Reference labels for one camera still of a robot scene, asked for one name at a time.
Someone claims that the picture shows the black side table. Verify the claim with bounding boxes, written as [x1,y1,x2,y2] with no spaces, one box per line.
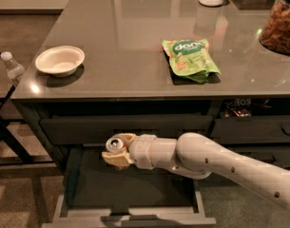
[0,51,52,165]

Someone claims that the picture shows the green chip bag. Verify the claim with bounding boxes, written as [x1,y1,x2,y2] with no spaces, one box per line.
[162,39,221,84]

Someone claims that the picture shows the dark grey counter cabinet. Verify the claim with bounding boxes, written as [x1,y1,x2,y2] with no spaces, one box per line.
[12,0,290,168]

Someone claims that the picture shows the open grey middle drawer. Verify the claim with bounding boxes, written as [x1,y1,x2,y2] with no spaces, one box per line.
[42,147,216,228]

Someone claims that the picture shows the grey top left drawer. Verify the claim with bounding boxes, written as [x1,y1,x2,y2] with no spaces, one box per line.
[40,114,212,145]

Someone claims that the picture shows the grey top right drawer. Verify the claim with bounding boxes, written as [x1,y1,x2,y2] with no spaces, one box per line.
[211,115,290,144]

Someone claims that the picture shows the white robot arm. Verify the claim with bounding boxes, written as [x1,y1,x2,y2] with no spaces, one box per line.
[102,132,290,212]

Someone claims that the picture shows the clear plastic water bottle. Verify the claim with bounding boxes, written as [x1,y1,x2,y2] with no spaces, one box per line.
[0,51,26,86]

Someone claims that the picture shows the white paper bowl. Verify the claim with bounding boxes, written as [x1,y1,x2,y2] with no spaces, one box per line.
[35,46,85,77]

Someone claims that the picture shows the dark snack bags in drawer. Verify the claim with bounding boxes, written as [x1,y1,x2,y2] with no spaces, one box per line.
[222,98,272,118]

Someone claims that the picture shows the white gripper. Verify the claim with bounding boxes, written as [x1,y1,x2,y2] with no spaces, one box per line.
[102,133,157,170]

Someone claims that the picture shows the glass jar of nuts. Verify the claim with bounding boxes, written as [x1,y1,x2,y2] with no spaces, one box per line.
[259,0,290,54]

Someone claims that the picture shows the red coke can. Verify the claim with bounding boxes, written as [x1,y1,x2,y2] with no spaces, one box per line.
[105,137,128,153]

